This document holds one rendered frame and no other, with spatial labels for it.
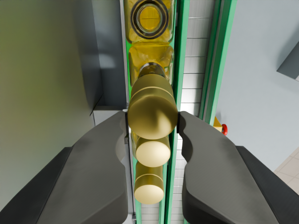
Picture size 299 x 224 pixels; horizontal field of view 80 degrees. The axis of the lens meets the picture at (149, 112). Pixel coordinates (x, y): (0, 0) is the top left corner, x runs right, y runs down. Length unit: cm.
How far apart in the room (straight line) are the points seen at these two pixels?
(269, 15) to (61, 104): 56
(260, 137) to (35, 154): 72
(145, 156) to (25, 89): 13
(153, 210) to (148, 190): 54
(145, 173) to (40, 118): 13
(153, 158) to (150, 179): 4
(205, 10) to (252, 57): 26
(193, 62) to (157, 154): 30
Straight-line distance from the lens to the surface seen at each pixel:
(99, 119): 50
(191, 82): 45
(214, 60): 40
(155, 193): 22
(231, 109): 67
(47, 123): 24
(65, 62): 29
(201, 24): 43
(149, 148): 17
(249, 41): 62
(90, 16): 53
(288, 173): 233
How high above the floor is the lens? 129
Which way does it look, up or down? 62 degrees down
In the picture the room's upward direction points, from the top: 180 degrees counter-clockwise
